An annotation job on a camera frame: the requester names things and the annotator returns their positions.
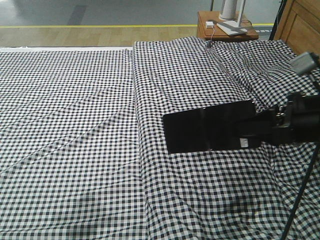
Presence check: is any wooden headboard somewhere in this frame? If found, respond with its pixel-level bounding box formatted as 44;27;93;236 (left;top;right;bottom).
273;0;320;55

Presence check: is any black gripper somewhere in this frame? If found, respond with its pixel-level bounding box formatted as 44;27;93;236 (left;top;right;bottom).
237;92;320;145

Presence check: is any white charger cable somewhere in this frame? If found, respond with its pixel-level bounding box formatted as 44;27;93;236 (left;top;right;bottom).
207;23;216;48

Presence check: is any checkered duvet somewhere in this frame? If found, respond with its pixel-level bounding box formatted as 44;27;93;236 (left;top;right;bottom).
133;37;316;240

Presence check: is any black foldable phone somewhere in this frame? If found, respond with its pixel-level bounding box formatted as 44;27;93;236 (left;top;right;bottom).
162;100;262;154

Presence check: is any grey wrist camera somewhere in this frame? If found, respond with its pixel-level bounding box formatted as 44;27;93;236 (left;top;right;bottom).
290;51;320;76

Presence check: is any white charger block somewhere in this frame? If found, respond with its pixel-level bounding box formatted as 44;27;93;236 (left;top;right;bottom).
205;21;215;29

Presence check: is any wooden nightstand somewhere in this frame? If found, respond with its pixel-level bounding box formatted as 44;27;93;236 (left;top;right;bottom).
196;11;259;42

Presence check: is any black camera cable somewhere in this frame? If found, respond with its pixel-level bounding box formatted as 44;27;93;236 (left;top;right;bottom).
281;72;320;240

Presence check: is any checkered bed sheet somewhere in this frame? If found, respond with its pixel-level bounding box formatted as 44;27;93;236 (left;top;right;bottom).
0;49;148;240

